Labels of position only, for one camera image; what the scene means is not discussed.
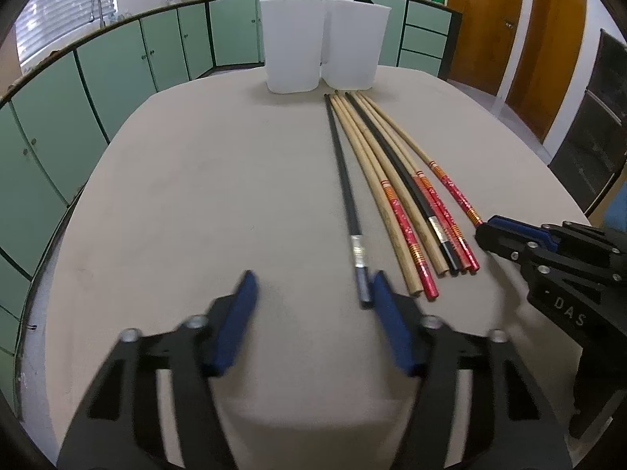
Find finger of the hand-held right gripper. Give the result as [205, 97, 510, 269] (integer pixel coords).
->
[541, 222, 627, 292]
[475, 215, 627, 348]

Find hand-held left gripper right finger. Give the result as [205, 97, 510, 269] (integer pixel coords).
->
[370, 270, 574, 470]

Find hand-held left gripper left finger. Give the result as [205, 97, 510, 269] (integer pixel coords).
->
[56, 269, 259, 470]

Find red-ended wooden chopstick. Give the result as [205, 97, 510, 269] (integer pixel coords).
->
[335, 94, 440, 302]
[362, 90, 486, 228]
[353, 90, 470, 276]
[357, 90, 482, 275]

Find plain wooden chopstick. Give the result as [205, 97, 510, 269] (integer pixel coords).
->
[329, 95, 423, 299]
[343, 93, 449, 277]

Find black chopstick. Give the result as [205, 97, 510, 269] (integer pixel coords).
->
[323, 93, 375, 309]
[345, 90, 460, 276]

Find white plastic cup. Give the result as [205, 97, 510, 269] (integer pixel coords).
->
[259, 0, 328, 95]
[321, 0, 393, 91]

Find black cabinet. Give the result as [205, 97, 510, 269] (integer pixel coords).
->
[549, 29, 627, 216]

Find wooden door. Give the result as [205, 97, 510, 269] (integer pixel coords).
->
[504, 0, 589, 143]
[448, 0, 527, 94]

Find green drawer unit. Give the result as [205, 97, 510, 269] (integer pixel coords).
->
[398, 0, 464, 79]

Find green base cabinet run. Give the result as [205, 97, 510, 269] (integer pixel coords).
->
[0, 0, 410, 358]

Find window blinds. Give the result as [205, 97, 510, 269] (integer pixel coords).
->
[14, 0, 118, 74]

